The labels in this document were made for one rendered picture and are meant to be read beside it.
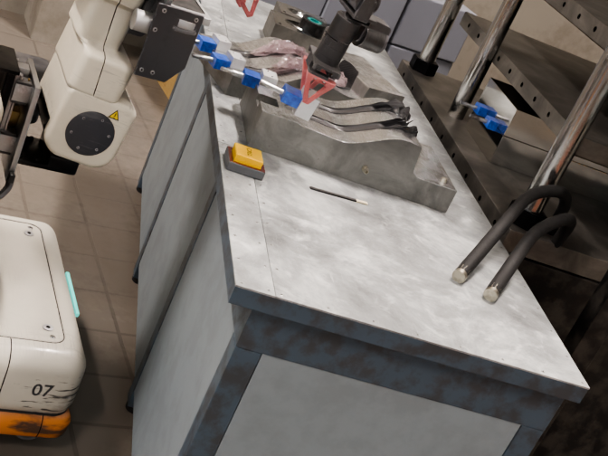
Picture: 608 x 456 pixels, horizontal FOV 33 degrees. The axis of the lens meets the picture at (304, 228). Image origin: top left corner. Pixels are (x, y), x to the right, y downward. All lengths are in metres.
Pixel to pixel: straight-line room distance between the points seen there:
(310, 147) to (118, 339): 0.93
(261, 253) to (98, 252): 1.51
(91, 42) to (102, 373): 0.97
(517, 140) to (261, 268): 1.39
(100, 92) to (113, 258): 1.18
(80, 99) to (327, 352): 0.77
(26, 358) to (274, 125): 0.73
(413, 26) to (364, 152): 2.38
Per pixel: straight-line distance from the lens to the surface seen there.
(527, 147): 3.02
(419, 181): 2.36
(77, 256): 3.23
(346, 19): 2.15
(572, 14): 2.92
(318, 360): 1.82
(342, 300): 1.79
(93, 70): 2.16
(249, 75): 2.38
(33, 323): 2.36
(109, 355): 2.84
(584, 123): 2.56
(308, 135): 2.26
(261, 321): 1.76
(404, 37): 4.65
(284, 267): 1.81
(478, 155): 3.03
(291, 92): 2.21
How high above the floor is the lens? 1.58
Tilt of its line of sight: 23 degrees down
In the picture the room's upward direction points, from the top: 25 degrees clockwise
